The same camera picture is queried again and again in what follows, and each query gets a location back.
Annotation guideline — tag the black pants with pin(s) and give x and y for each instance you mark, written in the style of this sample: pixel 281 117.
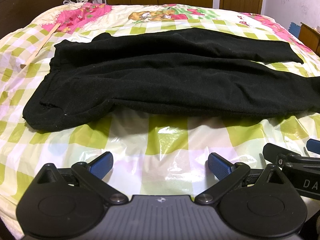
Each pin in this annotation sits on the black pants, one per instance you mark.
pixel 181 72

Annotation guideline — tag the blue foam mat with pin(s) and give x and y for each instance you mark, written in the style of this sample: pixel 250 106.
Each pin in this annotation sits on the blue foam mat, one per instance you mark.
pixel 294 29

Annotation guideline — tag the checkered floral bed sheet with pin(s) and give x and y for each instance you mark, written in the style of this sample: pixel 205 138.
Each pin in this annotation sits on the checkered floral bed sheet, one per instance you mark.
pixel 152 154

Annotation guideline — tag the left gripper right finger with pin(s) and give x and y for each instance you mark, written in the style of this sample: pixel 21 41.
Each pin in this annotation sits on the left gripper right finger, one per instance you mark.
pixel 230 176

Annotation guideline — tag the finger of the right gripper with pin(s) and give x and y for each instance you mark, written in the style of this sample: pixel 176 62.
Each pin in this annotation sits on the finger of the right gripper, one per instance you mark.
pixel 278 155
pixel 313 145

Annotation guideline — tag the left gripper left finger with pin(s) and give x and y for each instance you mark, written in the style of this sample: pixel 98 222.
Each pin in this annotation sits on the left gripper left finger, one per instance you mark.
pixel 90 176

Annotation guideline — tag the wooden back scratcher stick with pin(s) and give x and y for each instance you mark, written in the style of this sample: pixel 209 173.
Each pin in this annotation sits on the wooden back scratcher stick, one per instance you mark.
pixel 39 47

